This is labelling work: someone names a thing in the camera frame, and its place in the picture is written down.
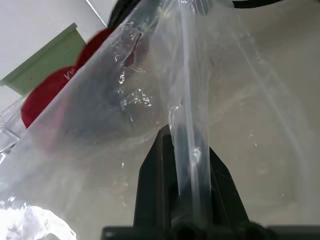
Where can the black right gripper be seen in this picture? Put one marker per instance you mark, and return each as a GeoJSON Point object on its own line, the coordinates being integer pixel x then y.
{"type": "Point", "coordinates": [122, 10]}

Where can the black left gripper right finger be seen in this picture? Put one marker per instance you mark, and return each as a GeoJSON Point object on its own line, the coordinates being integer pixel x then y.
{"type": "Point", "coordinates": [225, 195]}

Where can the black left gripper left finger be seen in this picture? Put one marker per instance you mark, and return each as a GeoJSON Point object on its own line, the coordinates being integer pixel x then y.
{"type": "Point", "coordinates": [155, 180]}

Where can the clear plastic bag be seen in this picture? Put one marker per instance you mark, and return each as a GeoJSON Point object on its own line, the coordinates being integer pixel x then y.
{"type": "Point", "coordinates": [200, 87]}

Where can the red knitted item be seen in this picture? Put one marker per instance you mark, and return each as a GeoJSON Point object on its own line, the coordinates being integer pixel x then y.
{"type": "Point", "coordinates": [47, 97]}

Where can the white board panel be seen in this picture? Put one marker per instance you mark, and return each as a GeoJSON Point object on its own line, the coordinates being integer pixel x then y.
{"type": "Point", "coordinates": [37, 15]}

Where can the green plastic bin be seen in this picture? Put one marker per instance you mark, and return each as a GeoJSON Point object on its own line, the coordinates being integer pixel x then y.
{"type": "Point", "coordinates": [42, 62]}

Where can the clear acrylic drawer organiser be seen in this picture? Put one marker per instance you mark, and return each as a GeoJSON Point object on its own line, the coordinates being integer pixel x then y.
{"type": "Point", "coordinates": [8, 130]}

